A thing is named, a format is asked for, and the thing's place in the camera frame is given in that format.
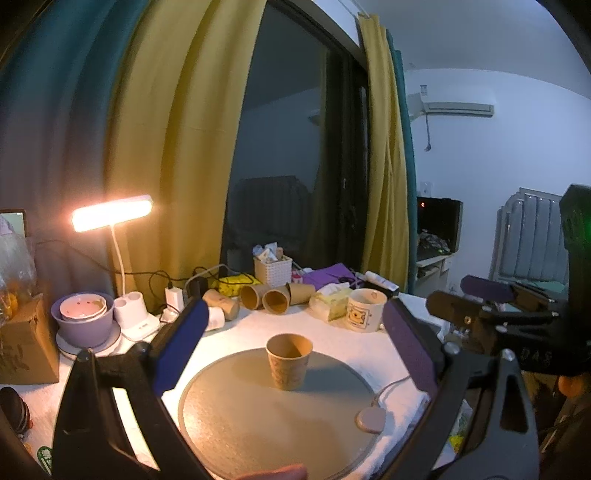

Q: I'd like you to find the purple bowl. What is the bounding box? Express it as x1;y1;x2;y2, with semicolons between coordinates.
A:
51;292;116;349

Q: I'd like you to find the white tube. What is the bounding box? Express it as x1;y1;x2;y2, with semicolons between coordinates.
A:
365;271;400;291

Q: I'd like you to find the white plate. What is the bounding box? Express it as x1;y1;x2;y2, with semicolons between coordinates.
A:
55;323;123;356

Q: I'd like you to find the teal curtain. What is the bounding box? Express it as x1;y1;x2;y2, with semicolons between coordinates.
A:
0;0;153;296
385;28;419;296

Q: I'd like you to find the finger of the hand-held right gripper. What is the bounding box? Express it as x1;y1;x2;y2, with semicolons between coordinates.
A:
461;275;555;306
426;290;571;354

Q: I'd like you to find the yellow packet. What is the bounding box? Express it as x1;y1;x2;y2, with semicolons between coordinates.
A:
217;273;264;297

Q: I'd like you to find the purple cloth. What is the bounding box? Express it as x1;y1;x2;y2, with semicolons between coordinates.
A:
298;263;368;291

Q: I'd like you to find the person's left hand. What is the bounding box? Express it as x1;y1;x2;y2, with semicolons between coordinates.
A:
238;464;309;480

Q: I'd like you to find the round grey mat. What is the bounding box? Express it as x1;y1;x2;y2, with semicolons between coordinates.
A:
178;348;386;480

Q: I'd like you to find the black cable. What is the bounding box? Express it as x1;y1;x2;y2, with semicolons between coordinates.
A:
34;237;222;308

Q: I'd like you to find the brown paper cup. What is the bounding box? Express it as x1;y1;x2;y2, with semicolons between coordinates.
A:
265;333;314;392
262;286;293;312
239;284;273;311
202;288;241;322
286;282;317;305

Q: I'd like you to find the white desk lamp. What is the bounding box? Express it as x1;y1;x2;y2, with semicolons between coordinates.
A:
71;195;161;342

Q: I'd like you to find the white mug with bear print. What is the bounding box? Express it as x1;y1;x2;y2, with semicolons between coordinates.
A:
345;288;387;333

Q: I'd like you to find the dark glass window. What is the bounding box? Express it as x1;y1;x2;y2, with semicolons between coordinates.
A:
219;4;372;278

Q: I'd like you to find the yellow tissue pack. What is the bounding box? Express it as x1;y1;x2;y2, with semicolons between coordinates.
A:
308;288;354;321

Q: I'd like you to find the cardboard box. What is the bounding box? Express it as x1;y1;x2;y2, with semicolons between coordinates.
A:
0;292;61;385

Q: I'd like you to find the yellow curtain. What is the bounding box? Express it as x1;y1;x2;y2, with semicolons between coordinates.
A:
358;14;411;294
104;0;269;308

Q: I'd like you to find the white air conditioner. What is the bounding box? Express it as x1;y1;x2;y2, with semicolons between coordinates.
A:
406;90;496;121

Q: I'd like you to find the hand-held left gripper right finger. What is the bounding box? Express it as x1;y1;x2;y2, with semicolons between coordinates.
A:
368;298;542;480

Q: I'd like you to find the white speckled bowl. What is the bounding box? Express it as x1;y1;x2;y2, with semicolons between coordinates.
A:
60;295;108;321

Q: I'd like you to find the clear plastic bag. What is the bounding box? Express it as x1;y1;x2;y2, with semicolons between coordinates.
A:
0;233;38;326

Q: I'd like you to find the black monitor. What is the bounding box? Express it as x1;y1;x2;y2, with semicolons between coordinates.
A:
416;196;464;254

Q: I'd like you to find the dark round object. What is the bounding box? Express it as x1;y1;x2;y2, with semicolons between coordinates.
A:
0;387;32;435

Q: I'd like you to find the white woven basket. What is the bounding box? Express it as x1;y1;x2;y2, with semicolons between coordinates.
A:
253;255;294;289

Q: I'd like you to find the grey padded chair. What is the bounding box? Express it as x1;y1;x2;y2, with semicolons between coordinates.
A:
488;187;571;296

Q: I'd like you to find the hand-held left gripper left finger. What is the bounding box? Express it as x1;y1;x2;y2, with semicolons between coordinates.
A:
52;298;214;480

